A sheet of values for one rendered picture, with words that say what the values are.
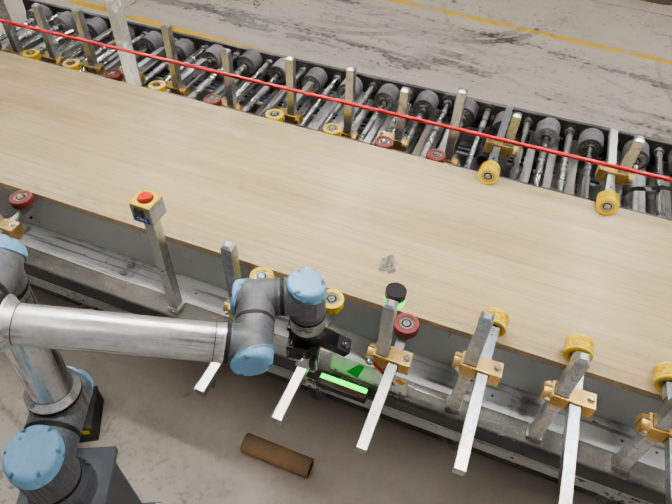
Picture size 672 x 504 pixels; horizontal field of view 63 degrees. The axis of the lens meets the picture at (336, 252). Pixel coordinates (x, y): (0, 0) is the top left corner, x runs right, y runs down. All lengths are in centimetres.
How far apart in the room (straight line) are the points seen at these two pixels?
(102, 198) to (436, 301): 129
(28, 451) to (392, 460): 142
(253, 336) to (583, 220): 145
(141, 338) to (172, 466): 140
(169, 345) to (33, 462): 63
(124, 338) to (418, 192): 134
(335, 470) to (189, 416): 69
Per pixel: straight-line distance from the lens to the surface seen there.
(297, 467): 240
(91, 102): 283
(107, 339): 121
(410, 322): 174
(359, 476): 246
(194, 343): 119
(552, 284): 198
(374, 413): 161
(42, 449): 171
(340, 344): 144
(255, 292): 127
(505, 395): 201
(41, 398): 172
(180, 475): 252
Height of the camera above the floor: 229
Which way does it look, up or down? 47 degrees down
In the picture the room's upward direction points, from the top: 3 degrees clockwise
